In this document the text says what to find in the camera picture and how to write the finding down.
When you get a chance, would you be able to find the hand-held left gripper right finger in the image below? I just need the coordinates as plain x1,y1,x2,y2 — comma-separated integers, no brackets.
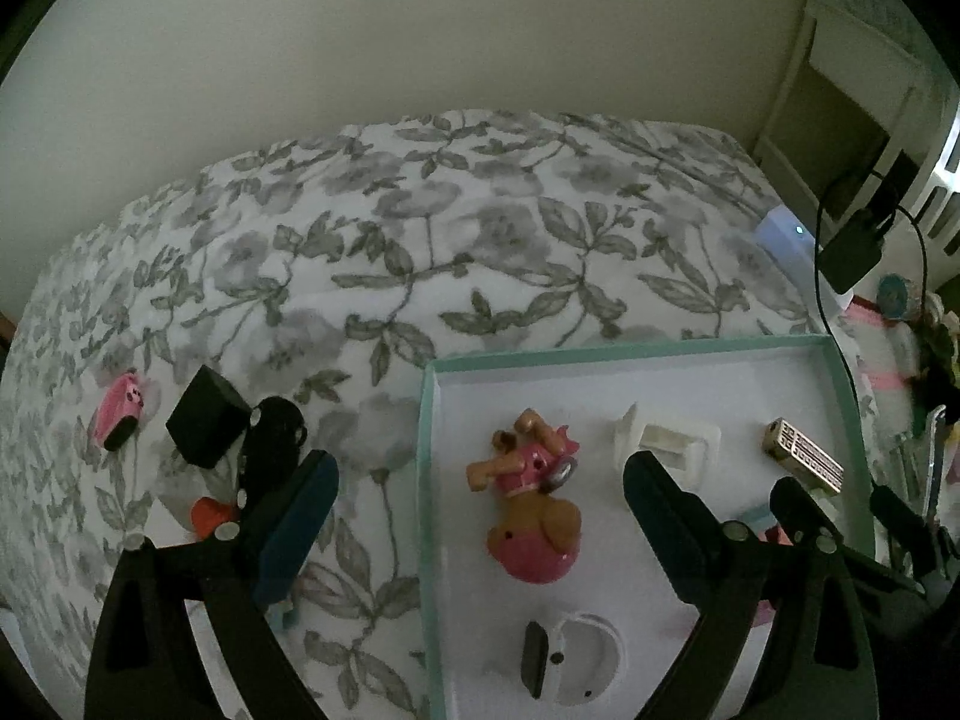
622,450,878,720

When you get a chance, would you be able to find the teal rimmed white tray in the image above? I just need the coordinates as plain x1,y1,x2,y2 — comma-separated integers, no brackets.
418,334,878,720

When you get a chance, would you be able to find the white device with light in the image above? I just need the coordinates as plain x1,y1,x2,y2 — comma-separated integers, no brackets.
756,206,818,293

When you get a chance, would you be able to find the pink smartwatch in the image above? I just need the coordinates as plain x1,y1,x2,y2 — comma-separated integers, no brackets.
91,369,147,452

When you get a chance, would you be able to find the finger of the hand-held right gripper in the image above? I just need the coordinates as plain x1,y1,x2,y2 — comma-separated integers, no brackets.
868,484,942,586
769,475,852,563

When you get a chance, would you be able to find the black gold patterned lighter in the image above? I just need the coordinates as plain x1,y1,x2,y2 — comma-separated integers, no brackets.
763,418,845,497

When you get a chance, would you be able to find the pink cloth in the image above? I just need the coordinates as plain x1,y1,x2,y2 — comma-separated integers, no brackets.
844,298,927,421

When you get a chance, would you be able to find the silver metal tool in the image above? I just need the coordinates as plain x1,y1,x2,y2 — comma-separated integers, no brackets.
922,403,947,522

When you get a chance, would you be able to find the black cable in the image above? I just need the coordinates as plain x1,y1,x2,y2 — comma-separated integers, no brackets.
814,169,935,421

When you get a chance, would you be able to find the pink toy dog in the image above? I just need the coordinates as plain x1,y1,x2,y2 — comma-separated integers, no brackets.
466,409,584,587

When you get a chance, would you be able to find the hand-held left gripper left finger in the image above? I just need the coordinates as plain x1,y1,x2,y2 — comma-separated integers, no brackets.
84,450,340,720

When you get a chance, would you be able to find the black toy car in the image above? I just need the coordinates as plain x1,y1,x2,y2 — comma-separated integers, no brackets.
236,395,310,511

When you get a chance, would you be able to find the white plastic holder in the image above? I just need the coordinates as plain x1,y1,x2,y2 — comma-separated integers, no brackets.
613,403,722,482

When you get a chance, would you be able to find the white shelf unit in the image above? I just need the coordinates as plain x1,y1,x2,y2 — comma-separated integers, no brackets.
750,0,960,241

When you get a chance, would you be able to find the black charger plug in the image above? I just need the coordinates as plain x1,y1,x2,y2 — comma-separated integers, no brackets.
165,365,252,470

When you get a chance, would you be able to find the grey floral blanket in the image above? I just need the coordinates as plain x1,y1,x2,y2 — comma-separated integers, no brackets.
0,109,815,720

